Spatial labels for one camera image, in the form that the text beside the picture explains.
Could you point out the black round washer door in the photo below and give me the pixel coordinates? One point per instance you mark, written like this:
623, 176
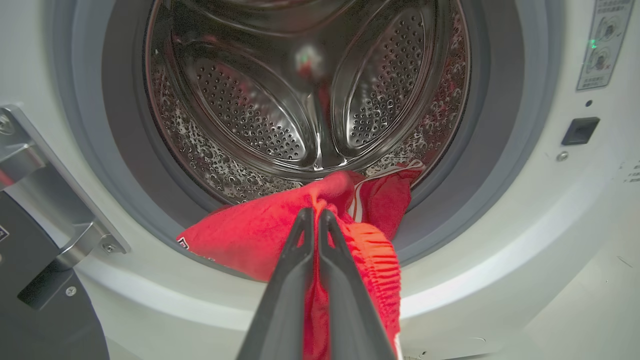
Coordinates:
45, 320

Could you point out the silver metal door hinge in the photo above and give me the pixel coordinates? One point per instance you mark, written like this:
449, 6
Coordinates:
50, 190

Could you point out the white front-load washing machine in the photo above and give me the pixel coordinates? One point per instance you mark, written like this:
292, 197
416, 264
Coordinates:
500, 275

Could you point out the red and white sports garment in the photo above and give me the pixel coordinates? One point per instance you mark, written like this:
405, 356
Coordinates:
240, 235

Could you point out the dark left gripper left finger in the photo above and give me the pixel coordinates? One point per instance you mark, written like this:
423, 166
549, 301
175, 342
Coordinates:
285, 300

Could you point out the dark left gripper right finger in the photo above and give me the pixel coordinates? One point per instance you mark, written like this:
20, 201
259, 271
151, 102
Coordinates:
350, 310

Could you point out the stainless steel perforated drum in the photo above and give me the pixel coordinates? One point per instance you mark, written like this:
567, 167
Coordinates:
250, 110

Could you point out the grey warning sticker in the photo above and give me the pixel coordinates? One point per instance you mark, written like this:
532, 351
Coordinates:
602, 45

